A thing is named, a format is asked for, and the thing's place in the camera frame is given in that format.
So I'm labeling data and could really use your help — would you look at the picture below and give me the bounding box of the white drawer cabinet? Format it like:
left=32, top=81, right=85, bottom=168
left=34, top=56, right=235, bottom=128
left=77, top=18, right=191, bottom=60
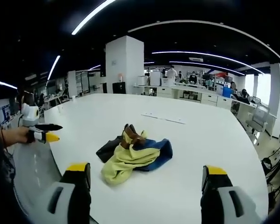
left=200, top=92, right=219, bottom=107
left=157, top=86, right=173, bottom=98

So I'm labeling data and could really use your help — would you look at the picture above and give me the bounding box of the white office chair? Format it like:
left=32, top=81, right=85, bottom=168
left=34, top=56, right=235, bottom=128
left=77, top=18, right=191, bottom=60
left=245, top=102, right=271, bottom=139

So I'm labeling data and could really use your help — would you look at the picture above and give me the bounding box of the white appliance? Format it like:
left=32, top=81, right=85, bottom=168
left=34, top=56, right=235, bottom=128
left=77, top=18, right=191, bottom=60
left=136, top=75, right=148, bottom=86
left=150, top=71, right=163, bottom=86

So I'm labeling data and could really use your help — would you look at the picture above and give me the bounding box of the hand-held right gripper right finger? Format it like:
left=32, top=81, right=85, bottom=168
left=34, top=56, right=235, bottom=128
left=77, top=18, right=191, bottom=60
left=200, top=165, right=259, bottom=224

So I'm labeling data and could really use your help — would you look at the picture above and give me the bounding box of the straight ceiling light strip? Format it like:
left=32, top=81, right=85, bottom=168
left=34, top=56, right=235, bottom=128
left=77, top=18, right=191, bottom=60
left=47, top=55, right=61, bottom=80
left=71, top=0, right=117, bottom=36

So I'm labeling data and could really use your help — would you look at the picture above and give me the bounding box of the white storage box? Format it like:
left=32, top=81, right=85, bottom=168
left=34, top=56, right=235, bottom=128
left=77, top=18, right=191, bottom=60
left=161, top=77, right=176, bottom=86

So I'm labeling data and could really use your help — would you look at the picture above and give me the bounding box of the person's dark clothing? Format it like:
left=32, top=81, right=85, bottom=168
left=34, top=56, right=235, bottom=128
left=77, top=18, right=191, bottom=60
left=0, top=130, right=18, bottom=224

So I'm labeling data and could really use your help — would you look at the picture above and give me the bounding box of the black cabinet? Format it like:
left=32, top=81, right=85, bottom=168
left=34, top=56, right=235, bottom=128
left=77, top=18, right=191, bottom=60
left=112, top=81, right=127, bottom=95

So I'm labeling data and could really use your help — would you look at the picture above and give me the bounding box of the yellow blue brown garment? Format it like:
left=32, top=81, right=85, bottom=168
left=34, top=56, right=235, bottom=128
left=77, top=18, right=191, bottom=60
left=95, top=124, right=173, bottom=186

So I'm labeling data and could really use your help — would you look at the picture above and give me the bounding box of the blue wall poster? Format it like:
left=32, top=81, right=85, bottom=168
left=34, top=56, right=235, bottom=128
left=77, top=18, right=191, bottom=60
left=0, top=99, right=13, bottom=126

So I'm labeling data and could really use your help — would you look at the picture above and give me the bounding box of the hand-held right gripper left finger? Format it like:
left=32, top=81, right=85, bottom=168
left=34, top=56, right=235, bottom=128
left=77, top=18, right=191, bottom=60
left=40, top=162, right=92, bottom=224

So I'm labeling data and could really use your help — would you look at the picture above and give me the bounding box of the curved ceiling light strip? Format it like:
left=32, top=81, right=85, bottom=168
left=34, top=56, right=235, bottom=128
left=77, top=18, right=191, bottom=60
left=151, top=51, right=265, bottom=75
left=128, top=19, right=280, bottom=69

